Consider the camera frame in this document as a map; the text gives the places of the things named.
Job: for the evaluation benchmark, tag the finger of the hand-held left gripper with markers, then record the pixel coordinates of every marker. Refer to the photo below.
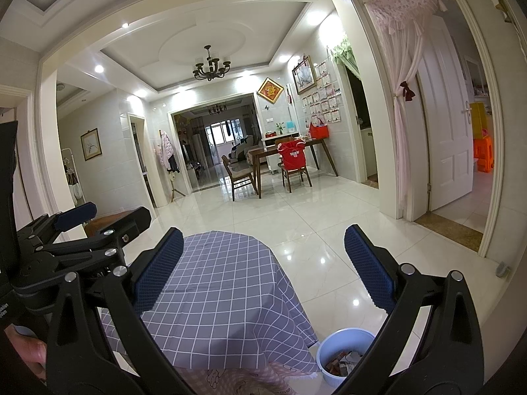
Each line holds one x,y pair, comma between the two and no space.
76,216
123,224

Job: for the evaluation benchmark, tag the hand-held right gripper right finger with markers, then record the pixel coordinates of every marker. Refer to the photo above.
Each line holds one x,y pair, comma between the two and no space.
366,267

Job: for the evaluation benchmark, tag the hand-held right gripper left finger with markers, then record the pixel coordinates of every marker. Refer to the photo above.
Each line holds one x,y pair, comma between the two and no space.
160,271

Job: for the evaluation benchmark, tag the light blue plastic bin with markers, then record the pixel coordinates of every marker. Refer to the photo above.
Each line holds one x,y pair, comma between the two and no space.
325,337

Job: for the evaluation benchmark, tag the person's left hand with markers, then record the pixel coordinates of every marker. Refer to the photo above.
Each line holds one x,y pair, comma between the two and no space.
26,352

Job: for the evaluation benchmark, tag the brown pink bench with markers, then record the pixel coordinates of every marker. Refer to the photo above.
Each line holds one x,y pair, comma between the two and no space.
96,225

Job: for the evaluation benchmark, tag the white metal rack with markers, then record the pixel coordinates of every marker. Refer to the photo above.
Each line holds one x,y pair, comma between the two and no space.
74,181

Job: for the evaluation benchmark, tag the wooden coat stand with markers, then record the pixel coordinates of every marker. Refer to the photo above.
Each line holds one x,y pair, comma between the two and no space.
175,189

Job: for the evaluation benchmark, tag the small framed picture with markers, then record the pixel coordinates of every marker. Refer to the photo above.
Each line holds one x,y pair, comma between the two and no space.
90,145

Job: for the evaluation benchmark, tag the blue checked tablecloth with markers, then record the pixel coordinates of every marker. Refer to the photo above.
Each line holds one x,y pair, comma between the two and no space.
230,296

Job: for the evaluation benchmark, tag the dark garment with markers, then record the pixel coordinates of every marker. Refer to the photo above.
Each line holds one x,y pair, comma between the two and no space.
174,163

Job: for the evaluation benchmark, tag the pink jacket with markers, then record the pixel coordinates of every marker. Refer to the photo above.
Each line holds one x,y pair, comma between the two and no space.
166,150

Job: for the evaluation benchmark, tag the wooden dining chair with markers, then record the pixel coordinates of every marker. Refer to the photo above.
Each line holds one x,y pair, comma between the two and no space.
296,177
238,173

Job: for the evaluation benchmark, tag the white appliance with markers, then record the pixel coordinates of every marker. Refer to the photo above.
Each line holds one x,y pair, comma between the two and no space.
369,152

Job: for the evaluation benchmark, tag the pink sheer door curtain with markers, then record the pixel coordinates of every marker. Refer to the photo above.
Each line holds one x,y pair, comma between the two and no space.
405,152

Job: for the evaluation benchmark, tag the red chair cover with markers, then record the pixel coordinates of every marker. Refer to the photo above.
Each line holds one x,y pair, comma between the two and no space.
292,154

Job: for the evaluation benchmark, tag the grey door stopper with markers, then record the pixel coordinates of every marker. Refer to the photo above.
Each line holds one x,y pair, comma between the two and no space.
502,270

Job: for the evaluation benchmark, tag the pink printed table cover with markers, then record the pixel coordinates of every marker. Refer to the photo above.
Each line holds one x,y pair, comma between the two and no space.
247,380

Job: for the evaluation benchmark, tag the grey sofa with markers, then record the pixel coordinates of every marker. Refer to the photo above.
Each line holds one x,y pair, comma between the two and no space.
241,148

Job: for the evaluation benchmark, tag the red bag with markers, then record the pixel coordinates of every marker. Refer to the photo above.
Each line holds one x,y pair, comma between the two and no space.
319,131

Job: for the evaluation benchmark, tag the small dark chandelier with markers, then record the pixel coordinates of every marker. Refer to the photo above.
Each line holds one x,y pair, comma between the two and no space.
217,110

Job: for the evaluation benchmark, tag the wooden dining table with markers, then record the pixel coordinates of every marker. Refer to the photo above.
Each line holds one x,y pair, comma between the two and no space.
265,150

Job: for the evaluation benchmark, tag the white panel door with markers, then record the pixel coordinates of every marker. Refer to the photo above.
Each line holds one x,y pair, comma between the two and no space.
446,131

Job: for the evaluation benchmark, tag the white sideboard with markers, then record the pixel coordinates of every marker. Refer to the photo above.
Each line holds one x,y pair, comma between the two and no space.
269,142

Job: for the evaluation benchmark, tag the orange plastic stool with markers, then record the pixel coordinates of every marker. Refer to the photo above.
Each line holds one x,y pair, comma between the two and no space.
483,154

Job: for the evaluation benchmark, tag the small potted plant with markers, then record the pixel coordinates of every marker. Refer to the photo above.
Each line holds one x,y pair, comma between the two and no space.
280,127

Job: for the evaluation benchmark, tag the black chandelier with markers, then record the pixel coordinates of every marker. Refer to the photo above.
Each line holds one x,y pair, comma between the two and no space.
210,68

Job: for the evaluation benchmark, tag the dark red bow tieback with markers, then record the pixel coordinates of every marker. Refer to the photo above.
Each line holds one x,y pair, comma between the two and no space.
409,90

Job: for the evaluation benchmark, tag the yellow plastic object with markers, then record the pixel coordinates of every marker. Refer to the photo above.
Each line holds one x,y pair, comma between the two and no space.
478,121

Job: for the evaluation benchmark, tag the large framed painting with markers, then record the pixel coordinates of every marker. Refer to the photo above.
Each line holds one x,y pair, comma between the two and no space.
304,75

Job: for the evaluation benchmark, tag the green door valance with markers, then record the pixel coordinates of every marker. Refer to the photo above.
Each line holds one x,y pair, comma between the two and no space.
346,51

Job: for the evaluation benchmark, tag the group of wall certificates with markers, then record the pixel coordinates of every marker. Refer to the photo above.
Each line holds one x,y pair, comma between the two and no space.
325,98

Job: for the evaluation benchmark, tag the red diamond wall decoration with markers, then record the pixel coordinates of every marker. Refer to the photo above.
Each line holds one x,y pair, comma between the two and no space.
271,90

